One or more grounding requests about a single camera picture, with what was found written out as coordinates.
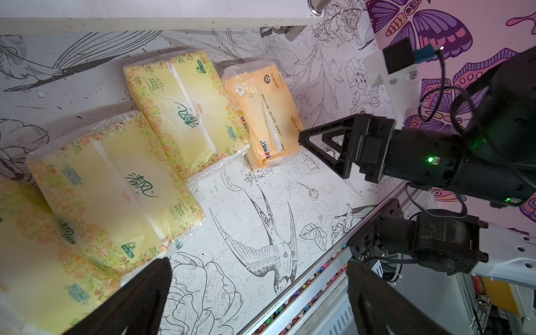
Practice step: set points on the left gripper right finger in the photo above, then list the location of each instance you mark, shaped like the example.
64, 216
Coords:
379, 309

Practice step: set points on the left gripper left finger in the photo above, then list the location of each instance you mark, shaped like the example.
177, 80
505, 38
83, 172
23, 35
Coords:
136, 308

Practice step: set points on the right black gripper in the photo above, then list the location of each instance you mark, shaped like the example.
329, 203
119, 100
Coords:
422, 157

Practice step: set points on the yellow tissue pack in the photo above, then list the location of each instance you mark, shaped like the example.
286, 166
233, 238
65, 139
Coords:
45, 278
185, 102
115, 189

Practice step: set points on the white two-tier shelf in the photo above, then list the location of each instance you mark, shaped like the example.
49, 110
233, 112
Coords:
59, 16

